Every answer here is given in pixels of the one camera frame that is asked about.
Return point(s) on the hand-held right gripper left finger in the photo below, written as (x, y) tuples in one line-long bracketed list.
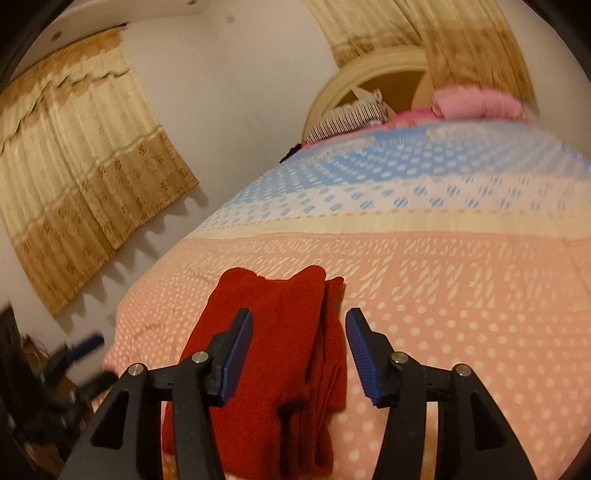
[(235, 360)]

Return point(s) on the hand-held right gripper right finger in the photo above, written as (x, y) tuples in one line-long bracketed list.
[(364, 360)]

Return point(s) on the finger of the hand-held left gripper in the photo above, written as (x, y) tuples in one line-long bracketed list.
[(101, 381), (87, 344)]

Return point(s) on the red knitted embroidered sweater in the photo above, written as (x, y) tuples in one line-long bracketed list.
[(286, 332)]

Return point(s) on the polka dot bedspread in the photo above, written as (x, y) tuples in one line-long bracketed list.
[(461, 323)]

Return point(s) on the wide beige floral curtain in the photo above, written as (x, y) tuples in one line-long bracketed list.
[(83, 184)]

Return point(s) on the dark cloth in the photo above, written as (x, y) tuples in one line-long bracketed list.
[(292, 153)]

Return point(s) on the striped pillow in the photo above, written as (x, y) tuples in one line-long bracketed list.
[(341, 120)]

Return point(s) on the pink bed sheet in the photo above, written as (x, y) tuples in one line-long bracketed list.
[(411, 117)]

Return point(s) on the cream wooden headboard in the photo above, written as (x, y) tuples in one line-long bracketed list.
[(332, 87)]

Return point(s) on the pink pillow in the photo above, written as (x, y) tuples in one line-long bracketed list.
[(466, 104)]

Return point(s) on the narrow beige floral curtain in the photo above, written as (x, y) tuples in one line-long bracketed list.
[(364, 32)]

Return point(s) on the long beige floral curtain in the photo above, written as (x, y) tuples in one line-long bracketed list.
[(475, 50)]

